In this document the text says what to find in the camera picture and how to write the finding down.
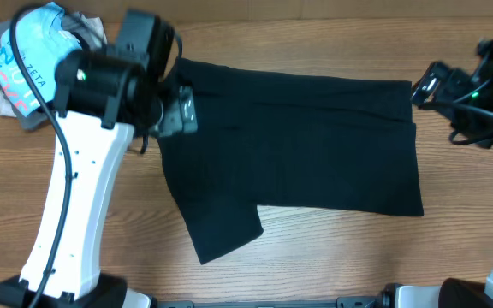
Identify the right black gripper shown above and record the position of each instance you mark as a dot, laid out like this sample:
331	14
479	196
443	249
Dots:
450	90

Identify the black t-shirt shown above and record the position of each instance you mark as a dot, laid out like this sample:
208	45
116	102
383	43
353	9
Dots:
287	140

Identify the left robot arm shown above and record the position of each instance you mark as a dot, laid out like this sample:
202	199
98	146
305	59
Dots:
104	99

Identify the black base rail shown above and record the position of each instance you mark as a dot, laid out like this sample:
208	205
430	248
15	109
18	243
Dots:
263	304

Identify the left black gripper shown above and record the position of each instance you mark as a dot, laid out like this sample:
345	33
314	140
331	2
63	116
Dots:
181	114

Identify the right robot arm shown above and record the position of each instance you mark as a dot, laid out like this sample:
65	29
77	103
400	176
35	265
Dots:
457	292

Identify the light blue printed t-shirt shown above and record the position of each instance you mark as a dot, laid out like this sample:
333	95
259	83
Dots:
42	43

